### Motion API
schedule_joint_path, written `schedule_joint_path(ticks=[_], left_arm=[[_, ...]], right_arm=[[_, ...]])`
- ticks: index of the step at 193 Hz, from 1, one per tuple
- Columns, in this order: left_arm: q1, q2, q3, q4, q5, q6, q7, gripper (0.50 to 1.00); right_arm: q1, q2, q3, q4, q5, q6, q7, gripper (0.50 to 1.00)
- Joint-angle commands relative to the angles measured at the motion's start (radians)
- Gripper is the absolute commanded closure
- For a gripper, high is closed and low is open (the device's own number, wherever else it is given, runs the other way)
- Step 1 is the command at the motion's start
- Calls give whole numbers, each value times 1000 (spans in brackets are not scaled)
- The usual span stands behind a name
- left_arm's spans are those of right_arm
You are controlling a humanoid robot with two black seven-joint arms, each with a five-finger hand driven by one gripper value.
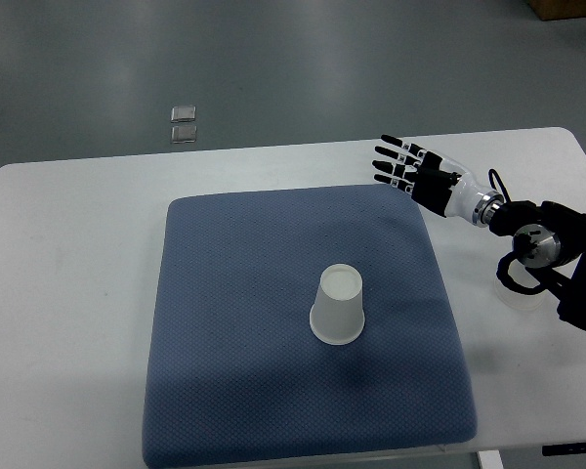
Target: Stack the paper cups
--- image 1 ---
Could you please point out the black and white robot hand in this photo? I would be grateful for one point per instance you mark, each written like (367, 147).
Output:
(435, 181)

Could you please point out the white paper cup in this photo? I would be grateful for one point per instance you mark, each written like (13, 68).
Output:
(337, 317)
(514, 299)

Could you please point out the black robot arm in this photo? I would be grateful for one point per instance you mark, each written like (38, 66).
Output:
(548, 253)

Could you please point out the white paper cup on mat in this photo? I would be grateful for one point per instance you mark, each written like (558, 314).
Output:
(337, 317)

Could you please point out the brown cardboard box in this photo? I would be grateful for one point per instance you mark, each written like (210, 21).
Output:
(554, 10)

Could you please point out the lower metal floor plate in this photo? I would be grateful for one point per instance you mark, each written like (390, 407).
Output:
(183, 134)

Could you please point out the metal floor plate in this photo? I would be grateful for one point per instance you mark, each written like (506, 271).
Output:
(185, 113)
(183, 134)

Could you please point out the upper metal floor plate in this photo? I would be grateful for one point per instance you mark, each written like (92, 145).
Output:
(185, 113)

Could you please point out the blue fabric cushion mat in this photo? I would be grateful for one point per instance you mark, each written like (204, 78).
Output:
(235, 372)

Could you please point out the white table leg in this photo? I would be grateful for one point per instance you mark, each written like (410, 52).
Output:
(490, 459)

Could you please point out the black table control panel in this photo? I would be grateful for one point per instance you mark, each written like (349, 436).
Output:
(564, 449)

